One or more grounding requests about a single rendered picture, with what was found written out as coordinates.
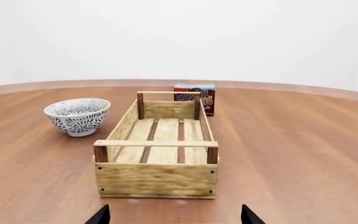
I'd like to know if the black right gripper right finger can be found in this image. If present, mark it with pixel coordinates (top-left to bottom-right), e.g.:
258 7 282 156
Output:
241 203 266 224

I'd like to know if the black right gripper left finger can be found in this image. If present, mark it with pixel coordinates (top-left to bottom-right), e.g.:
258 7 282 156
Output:
85 203 111 224

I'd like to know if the wooden slatted tray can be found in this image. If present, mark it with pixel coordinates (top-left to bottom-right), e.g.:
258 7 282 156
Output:
93 90 219 200

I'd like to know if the white black patterned bowl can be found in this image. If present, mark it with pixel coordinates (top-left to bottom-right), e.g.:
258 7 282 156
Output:
44 98 111 138

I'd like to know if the chocolate pudding box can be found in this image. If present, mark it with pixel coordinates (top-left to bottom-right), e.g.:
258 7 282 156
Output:
173 84 217 117

